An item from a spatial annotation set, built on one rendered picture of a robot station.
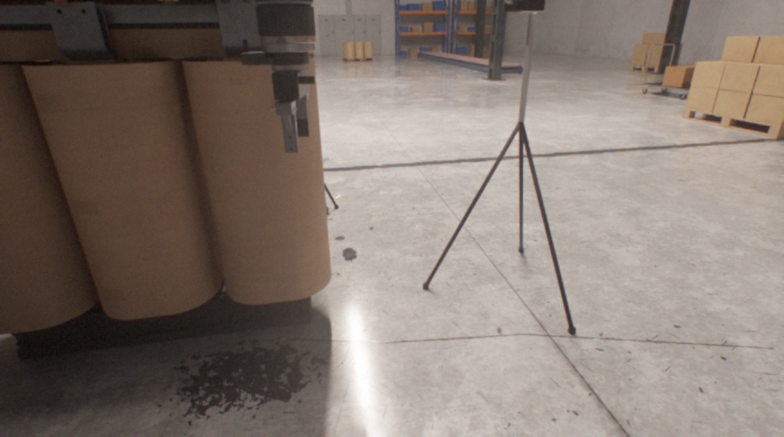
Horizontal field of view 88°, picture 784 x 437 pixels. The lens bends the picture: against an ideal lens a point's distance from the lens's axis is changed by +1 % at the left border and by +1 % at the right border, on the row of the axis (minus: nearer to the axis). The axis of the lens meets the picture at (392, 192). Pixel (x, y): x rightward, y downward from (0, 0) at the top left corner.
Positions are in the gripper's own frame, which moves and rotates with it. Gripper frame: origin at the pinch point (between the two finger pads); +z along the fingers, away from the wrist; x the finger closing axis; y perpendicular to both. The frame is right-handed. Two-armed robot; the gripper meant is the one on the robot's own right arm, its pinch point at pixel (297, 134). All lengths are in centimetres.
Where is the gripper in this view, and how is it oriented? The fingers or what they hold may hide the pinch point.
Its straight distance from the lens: 89.2
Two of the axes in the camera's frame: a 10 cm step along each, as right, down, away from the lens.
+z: 0.1, 9.3, 3.7
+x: -0.3, -3.7, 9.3
